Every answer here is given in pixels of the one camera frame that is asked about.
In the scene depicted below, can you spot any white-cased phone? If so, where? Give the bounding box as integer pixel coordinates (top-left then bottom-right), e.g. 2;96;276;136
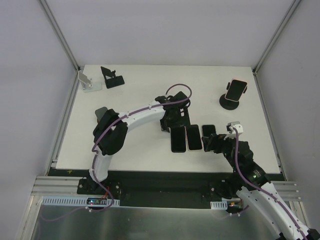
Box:
185;124;203;151

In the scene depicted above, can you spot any black phone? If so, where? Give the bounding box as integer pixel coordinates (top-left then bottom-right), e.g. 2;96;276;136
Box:
170;126;187;153

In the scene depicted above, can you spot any black round-base phone mount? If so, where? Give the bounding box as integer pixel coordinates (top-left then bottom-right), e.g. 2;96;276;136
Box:
219;87;248;111

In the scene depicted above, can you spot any pink-cased phone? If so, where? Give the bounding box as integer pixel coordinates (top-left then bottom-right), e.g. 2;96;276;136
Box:
224;79;248;102

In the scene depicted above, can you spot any silver folding phone stand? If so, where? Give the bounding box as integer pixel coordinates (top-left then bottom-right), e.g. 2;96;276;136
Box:
77;71;102;93

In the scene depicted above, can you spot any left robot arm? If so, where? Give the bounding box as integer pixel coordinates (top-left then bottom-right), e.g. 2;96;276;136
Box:
87;91;191;195

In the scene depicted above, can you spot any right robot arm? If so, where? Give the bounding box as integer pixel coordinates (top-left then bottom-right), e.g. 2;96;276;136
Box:
201;133;320;240

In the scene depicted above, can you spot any clear-cased phone on table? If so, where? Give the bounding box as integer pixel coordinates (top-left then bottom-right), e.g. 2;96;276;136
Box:
201;124;217;141

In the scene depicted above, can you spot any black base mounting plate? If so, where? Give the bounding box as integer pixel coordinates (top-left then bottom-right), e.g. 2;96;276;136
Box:
77;170;237;209

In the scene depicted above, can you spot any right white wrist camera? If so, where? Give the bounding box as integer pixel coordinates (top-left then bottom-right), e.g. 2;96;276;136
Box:
224;121;244;140

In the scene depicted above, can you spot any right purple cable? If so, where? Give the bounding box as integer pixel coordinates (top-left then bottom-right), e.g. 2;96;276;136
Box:
212;126;308;240

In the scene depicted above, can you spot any right white cable duct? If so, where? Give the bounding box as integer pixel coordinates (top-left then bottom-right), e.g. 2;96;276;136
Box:
210;200;228;211

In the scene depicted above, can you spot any white cable duct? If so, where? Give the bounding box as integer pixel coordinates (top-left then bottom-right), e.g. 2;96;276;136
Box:
210;200;228;211
42;196;120;208

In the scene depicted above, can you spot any left white cable duct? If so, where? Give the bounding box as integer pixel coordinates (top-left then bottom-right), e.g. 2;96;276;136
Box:
42;196;120;208

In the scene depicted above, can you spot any right aluminium frame post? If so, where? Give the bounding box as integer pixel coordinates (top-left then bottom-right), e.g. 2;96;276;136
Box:
252;0;303;76

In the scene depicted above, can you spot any aluminium frame post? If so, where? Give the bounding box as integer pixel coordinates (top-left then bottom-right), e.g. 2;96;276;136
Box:
252;0;303;76
37;0;81;71

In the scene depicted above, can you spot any left aluminium frame post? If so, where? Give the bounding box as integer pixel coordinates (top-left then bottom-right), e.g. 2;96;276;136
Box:
37;0;81;71

